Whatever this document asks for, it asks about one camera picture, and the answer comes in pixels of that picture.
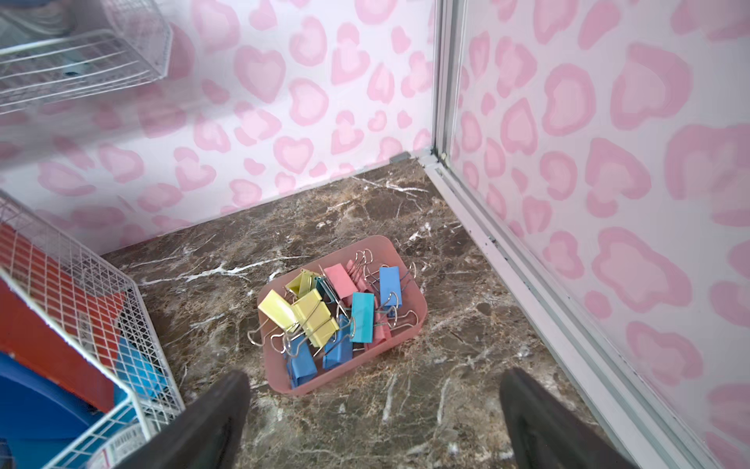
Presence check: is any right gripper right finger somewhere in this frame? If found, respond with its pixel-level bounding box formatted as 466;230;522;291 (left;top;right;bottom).
499;367;635;469

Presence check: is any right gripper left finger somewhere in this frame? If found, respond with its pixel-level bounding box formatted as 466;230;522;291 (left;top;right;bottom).
117;369;252;468

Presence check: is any blue binder clip pair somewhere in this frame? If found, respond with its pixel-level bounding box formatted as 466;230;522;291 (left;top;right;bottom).
284;316;354;389

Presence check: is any olive yellow binder clip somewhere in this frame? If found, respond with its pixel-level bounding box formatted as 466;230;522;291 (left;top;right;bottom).
285;269;318;298

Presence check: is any pink binder clip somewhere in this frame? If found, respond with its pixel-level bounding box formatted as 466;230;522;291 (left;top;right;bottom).
345;248;375;293
365;310;419;350
323;264;359;299

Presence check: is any teal binder clip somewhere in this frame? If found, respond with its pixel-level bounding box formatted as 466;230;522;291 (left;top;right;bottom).
352;292;375;344

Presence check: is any pink storage box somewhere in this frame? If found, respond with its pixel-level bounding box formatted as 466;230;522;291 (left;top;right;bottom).
256;234;429;397

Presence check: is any clear pin container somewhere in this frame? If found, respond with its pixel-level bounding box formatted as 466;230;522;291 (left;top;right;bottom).
85;423;146;469

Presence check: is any white wire desk basket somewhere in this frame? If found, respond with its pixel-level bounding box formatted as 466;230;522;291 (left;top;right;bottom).
1;193;186;468

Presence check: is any white wire wall shelf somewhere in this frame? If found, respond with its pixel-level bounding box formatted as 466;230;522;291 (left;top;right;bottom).
1;1;173;115

